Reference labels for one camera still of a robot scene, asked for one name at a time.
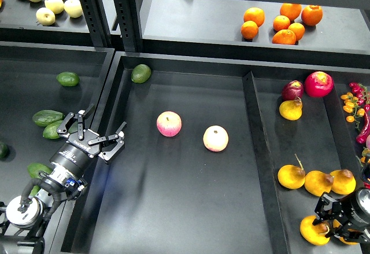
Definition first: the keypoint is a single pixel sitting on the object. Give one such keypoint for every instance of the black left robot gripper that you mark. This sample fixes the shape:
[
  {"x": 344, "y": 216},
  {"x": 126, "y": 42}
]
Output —
[{"x": 83, "y": 148}]

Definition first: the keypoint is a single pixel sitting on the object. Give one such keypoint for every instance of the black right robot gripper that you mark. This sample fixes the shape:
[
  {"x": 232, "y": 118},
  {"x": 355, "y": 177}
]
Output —
[{"x": 354, "y": 207}]

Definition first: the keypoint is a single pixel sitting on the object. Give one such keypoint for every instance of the yellow pear with brown stem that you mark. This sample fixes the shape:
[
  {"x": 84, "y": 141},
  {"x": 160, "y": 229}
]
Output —
[{"x": 314, "y": 234}]

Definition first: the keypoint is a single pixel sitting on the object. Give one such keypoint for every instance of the dark green avocado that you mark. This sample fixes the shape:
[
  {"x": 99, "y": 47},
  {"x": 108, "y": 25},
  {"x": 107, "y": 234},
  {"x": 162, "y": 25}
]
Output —
[
  {"x": 34, "y": 170},
  {"x": 73, "y": 128}
]

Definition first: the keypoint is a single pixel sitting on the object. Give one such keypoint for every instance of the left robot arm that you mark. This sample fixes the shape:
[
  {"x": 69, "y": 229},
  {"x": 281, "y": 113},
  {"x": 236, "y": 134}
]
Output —
[{"x": 26, "y": 217}]

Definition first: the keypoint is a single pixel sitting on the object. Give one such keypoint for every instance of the yellow pear lower right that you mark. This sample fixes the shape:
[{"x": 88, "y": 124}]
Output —
[{"x": 345, "y": 234}]

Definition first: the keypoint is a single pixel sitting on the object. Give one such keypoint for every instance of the light green avocado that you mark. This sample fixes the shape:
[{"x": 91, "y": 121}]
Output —
[{"x": 50, "y": 131}]

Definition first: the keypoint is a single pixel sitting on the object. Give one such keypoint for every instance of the green avocado top left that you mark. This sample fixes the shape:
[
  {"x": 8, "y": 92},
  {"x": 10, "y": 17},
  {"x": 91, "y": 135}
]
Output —
[{"x": 68, "y": 79}]

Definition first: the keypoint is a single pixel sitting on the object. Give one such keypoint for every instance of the dark avocado at left edge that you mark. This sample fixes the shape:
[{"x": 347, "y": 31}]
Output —
[{"x": 4, "y": 150}]

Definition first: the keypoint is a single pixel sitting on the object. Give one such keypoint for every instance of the green avocado in centre tray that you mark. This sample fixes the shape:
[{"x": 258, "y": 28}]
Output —
[{"x": 141, "y": 73}]

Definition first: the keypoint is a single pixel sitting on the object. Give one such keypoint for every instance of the yellow pear near red apple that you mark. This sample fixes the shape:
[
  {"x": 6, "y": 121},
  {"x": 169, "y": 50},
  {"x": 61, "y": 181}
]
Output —
[{"x": 291, "y": 109}]

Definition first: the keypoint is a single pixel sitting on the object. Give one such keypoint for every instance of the black right tray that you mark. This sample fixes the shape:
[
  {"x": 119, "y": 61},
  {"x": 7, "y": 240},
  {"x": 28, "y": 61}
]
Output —
[{"x": 321, "y": 139}]

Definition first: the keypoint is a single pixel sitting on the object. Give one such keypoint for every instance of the black tray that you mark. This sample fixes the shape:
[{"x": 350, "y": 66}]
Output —
[
  {"x": 29, "y": 85},
  {"x": 321, "y": 139},
  {"x": 171, "y": 194}
]

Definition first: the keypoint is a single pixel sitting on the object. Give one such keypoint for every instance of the black left tray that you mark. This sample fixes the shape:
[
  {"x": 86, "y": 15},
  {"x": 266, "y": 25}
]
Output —
[{"x": 29, "y": 85}]

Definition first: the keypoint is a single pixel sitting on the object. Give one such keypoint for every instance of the red chili pepper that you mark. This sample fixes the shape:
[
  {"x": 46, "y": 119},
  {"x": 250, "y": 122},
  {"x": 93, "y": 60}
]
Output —
[{"x": 364, "y": 133}]

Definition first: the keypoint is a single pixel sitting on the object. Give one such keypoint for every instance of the pink red apple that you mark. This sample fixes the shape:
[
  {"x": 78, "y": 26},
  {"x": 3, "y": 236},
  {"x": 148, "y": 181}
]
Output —
[{"x": 169, "y": 123}]

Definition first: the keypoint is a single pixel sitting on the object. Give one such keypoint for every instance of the black centre tray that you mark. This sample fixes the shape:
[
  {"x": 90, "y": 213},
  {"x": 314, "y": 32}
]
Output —
[{"x": 171, "y": 194}]

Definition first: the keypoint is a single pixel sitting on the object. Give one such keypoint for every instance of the cherry tomato bunch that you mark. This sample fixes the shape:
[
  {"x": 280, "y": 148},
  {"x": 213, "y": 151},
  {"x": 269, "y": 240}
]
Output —
[{"x": 356, "y": 102}]

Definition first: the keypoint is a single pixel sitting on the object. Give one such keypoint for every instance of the pale pink apple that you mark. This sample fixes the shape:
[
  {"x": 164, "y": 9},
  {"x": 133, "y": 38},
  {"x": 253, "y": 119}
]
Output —
[{"x": 215, "y": 138}]

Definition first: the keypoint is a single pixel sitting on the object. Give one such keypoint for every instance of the large red apple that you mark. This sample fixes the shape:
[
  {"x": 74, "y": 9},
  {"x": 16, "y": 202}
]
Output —
[{"x": 318, "y": 84}]

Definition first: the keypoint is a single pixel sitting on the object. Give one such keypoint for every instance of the dark red apple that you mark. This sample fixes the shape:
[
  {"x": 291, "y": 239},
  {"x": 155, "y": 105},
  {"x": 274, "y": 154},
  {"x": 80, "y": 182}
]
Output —
[{"x": 292, "y": 90}]

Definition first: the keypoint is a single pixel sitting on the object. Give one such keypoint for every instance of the black metal shelf rack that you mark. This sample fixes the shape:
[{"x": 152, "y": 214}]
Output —
[{"x": 206, "y": 28}]

